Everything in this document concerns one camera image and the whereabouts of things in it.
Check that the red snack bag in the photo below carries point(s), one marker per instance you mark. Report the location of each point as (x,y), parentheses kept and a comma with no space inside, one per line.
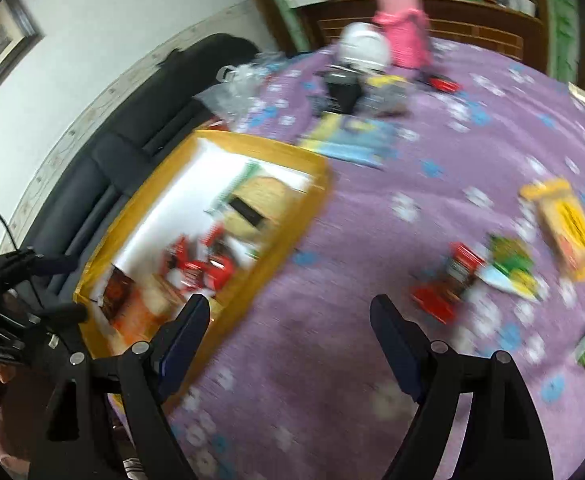
(215,123)

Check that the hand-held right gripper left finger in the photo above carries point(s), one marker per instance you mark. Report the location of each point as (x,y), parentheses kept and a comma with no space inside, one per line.
(182,345)

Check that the black box device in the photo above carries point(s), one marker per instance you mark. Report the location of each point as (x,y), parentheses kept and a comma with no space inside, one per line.
(342,90)

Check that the yellow orange snack box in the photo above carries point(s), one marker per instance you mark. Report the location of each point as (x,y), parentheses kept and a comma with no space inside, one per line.
(567,232)

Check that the person's left hand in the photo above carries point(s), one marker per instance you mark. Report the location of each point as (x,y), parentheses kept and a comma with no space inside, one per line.
(7,440)

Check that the green yellow snack packet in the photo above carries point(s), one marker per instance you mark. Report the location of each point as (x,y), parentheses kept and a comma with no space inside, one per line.
(512,265)

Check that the purple floral tablecloth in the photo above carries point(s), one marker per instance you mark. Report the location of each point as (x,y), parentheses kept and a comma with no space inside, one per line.
(372,210)

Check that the red small tool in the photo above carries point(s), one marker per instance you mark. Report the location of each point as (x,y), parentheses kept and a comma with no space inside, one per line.
(442,84)

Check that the round biscuit packet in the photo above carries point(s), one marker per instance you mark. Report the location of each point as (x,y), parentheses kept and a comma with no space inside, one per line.
(267,195)

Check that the orange cracker packet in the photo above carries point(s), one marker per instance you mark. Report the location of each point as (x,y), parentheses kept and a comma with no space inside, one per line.
(142,310)

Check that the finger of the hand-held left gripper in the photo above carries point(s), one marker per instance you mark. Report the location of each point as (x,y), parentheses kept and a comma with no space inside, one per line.
(67,313)
(47,265)

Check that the black sofa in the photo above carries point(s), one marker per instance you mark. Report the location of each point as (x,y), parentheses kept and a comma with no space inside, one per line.
(122,125)

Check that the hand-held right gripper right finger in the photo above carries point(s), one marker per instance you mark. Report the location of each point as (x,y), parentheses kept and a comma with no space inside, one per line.
(402,355)

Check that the grey foil packet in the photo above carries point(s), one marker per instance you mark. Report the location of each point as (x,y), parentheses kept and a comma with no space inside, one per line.
(387,95)

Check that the clear plastic bag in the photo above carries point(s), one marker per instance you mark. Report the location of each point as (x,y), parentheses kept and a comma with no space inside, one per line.
(232,90)

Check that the dark red snack packet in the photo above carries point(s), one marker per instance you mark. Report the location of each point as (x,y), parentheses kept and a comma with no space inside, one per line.
(465,262)

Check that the wooden cabinet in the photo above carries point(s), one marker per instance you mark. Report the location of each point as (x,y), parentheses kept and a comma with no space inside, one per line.
(472,20)

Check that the yellow cardboard box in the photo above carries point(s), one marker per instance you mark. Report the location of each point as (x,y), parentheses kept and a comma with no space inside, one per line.
(172,195)

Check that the white round device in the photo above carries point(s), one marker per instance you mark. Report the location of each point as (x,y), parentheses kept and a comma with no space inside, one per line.
(362,42)

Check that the small red candy packet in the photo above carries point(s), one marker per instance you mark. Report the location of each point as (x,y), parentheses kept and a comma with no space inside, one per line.
(180,255)
(212,236)
(192,275)
(220,270)

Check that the pink bag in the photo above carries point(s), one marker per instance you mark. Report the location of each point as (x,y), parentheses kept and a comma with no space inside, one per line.
(405,35)

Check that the blue yellow booklet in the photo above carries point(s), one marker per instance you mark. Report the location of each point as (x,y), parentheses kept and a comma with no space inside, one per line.
(352,140)

